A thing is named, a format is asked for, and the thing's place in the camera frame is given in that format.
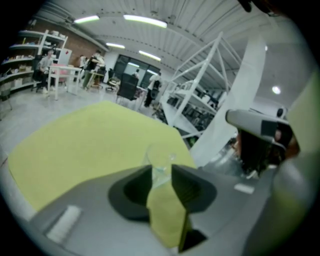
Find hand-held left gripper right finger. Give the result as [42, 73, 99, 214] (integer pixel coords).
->
[171, 163, 278, 256]

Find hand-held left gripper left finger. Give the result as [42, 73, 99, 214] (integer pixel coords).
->
[28, 164, 174, 256]

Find green tablecloth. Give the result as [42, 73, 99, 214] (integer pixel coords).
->
[7, 99, 198, 249]

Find white metal shelving unit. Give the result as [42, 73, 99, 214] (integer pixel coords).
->
[159, 30, 242, 141]

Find black office chair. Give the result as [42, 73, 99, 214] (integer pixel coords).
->
[115, 73, 140, 106]

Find patterned swivel chair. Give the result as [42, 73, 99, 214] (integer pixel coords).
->
[105, 75, 121, 92]

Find round wooden table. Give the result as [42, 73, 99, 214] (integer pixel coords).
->
[89, 69, 105, 90]

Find pink sofa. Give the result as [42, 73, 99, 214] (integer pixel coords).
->
[58, 69, 74, 84]

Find white rectangular table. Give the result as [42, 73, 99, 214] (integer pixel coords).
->
[46, 63, 84, 101]

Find white board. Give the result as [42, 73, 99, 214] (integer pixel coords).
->
[58, 48, 73, 67]

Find long ceiling light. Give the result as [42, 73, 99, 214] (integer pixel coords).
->
[105, 42, 126, 50]
[73, 15, 101, 25]
[122, 14, 168, 29]
[138, 50, 162, 62]

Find tall white shelf rack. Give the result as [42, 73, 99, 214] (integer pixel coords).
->
[37, 29, 69, 66]

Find grey head-worn camera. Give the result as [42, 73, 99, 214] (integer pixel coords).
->
[225, 107, 294, 151]

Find long white wall shelves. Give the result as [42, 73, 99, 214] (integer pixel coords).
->
[0, 29, 44, 97]

